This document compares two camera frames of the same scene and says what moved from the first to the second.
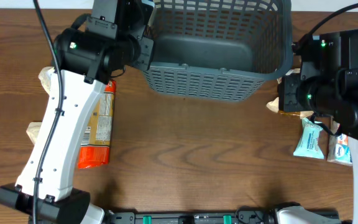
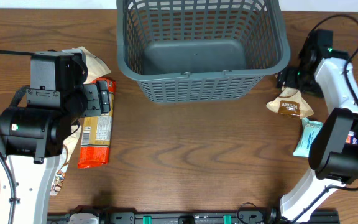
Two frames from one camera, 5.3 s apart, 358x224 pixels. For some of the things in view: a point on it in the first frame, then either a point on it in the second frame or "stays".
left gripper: x=146 y=53 → x=92 y=99
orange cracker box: x=95 y=142 stays
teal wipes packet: x=308 y=145 stays
